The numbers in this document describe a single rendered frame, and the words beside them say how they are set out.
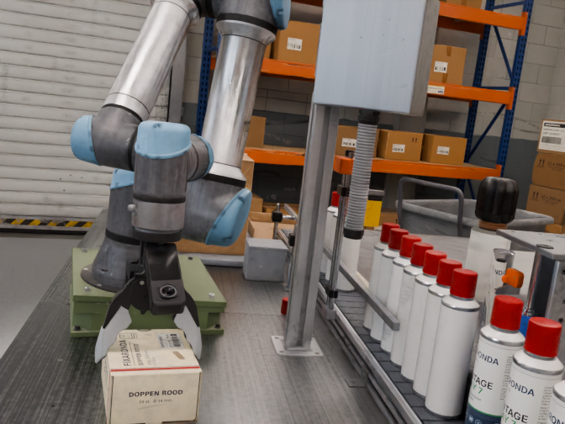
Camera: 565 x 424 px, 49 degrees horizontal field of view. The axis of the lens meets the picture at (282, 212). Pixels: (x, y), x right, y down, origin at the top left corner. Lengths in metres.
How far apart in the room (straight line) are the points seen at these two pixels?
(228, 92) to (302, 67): 3.84
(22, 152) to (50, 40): 0.92
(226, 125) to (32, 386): 0.54
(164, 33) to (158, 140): 0.32
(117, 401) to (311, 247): 0.45
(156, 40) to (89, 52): 4.26
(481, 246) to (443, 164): 4.37
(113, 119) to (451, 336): 0.60
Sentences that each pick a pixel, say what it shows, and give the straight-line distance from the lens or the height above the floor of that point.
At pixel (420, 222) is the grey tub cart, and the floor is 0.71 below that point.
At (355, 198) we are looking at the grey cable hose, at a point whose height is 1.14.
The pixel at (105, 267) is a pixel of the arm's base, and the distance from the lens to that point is 1.22.
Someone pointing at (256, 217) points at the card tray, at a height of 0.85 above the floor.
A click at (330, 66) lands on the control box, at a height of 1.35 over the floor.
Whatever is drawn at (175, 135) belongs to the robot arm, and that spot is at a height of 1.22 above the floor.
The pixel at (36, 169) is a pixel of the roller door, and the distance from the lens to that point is 5.43.
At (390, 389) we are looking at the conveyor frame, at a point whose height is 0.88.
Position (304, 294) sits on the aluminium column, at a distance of 1.16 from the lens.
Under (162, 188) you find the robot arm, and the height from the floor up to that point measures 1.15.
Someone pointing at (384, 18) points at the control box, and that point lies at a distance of 1.03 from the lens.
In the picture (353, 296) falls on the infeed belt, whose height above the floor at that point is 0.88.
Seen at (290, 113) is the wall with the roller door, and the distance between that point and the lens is 5.85.
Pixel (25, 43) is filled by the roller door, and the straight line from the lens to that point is 5.39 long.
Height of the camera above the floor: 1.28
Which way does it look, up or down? 10 degrees down
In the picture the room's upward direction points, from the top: 6 degrees clockwise
